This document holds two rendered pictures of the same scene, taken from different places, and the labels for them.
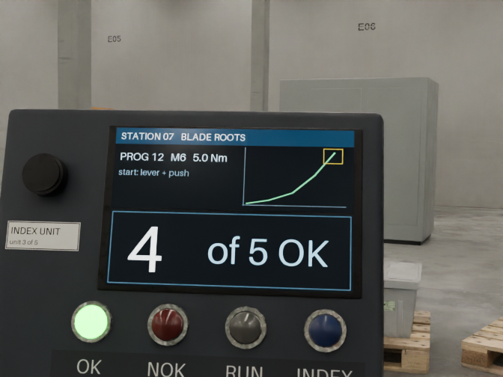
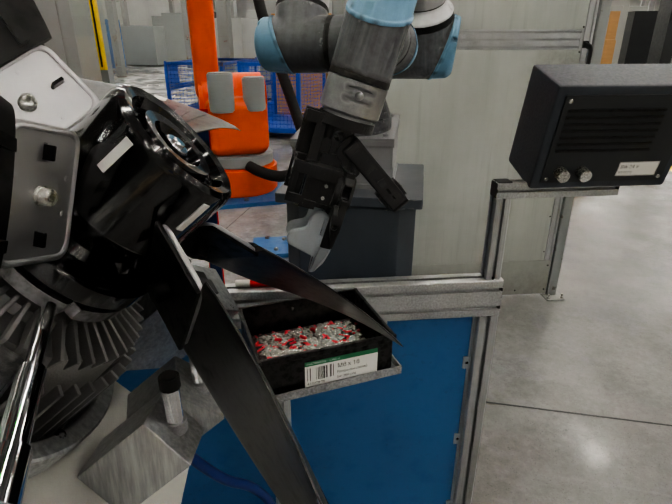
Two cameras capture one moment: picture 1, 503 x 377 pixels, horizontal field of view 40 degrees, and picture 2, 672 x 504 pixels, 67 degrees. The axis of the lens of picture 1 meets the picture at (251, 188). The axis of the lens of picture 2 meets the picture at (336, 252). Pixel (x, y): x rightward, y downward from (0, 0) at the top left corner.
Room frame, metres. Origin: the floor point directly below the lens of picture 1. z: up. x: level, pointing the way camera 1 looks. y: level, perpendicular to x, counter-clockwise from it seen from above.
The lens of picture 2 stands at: (1.33, -0.60, 1.30)
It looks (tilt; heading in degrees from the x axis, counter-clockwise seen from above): 23 degrees down; 170
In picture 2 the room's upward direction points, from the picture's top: straight up
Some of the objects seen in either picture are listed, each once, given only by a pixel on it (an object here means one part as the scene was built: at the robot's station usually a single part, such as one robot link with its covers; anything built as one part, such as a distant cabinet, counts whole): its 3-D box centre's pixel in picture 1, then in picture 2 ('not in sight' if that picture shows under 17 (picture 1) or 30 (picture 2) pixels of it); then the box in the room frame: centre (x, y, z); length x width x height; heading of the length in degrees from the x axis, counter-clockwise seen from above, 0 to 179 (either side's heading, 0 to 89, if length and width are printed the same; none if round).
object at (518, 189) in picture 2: not in sight; (554, 187); (0.50, -0.03, 1.04); 0.24 x 0.03 x 0.03; 85
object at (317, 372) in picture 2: not in sight; (313, 338); (0.63, -0.50, 0.85); 0.22 x 0.17 x 0.07; 99
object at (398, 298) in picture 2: not in sight; (273, 304); (0.45, -0.56, 0.82); 0.90 x 0.04 x 0.08; 85
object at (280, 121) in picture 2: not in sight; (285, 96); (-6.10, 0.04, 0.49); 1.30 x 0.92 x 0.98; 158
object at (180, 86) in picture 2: not in sight; (215, 95); (-6.43, -0.93, 0.49); 1.27 x 0.88 x 0.98; 158
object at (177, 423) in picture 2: not in sight; (172, 402); (0.93, -0.68, 0.99); 0.02 x 0.02 x 0.06
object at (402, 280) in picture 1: (384, 296); not in sight; (4.00, -0.79, 0.31); 0.60 x 0.42 x 0.33; 165
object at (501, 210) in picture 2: not in sight; (496, 230); (0.49, -0.13, 0.96); 0.03 x 0.03 x 0.20; 85
